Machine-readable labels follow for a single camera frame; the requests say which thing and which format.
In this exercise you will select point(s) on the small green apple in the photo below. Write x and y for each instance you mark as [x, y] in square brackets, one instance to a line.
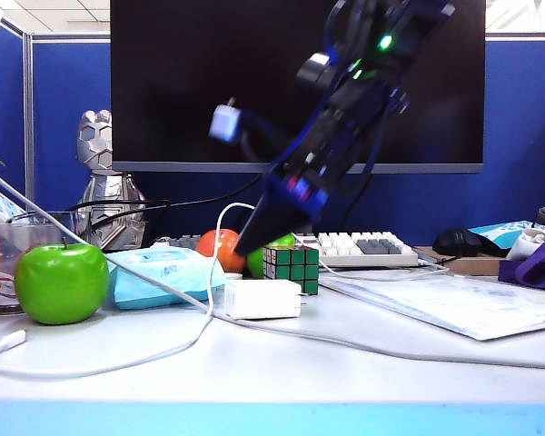
[255, 268]

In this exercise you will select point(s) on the teal and white packet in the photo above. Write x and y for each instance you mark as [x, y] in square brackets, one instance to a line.
[505, 228]

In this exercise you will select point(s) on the light blue wet wipes pack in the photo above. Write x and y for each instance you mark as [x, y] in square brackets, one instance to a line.
[137, 297]

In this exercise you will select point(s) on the black computer mouse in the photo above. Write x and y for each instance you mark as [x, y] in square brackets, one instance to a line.
[455, 242]

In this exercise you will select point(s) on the white cup-shaped object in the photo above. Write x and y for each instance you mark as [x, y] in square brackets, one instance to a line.
[523, 244]

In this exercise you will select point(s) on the white charging base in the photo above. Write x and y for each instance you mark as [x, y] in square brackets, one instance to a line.
[263, 300]

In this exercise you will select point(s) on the large green apple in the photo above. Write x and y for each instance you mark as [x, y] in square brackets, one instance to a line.
[60, 286]

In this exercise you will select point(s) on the brown cardboard sheet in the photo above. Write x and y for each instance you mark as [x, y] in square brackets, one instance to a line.
[478, 264]

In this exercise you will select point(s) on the clear plastic document bag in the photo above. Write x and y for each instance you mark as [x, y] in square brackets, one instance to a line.
[472, 304]

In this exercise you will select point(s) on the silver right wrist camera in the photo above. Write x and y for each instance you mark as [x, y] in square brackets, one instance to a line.
[224, 122]

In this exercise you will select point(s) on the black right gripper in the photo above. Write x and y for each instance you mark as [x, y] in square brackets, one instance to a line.
[327, 150]

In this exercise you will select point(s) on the silver faceted figurine statue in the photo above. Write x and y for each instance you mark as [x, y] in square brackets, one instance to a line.
[112, 195]

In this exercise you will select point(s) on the black and blue right arm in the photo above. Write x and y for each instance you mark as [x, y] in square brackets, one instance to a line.
[390, 27]

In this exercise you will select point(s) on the Rubik's cube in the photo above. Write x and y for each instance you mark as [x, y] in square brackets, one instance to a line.
[295, 270]

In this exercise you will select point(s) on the white power strip blue sockets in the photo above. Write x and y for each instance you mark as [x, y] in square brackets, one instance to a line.
[0, 204]

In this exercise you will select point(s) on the black AOC computer monitor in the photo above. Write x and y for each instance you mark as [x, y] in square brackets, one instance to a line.
[186, 82]

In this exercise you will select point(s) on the small white tape roll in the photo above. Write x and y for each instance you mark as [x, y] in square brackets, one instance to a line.
[233, 276]

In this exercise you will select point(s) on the white and grey keyboard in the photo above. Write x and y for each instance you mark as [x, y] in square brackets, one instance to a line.
[345, 247]

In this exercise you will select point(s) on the clear glass bowl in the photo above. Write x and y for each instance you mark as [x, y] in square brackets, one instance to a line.
[10, 254]

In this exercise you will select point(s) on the orange fruit beside keyboard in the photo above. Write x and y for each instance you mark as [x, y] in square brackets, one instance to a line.
[204, 247]

